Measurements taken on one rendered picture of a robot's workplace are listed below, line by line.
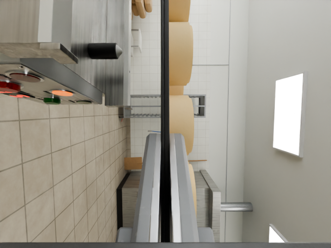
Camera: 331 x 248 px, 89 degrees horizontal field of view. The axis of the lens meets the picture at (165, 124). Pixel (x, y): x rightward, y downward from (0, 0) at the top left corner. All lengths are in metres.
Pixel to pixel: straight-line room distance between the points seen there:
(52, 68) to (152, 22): 4.52
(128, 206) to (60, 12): 3.71
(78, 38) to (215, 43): 4.44
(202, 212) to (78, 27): 3.74
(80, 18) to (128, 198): 3.52
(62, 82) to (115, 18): 0.29
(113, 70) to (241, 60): 4.43
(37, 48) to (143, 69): 4.23
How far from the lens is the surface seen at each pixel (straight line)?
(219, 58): 4.63
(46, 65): 0.28
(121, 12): 0.56
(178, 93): 0.19
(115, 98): 0.46
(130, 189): 3.65
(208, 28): 4.81
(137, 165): 4.24
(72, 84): 0.33
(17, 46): 0.21
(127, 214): 3.91
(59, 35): 0.20
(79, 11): 0.40
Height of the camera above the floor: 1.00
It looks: level
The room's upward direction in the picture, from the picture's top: 90 degrees clockwise
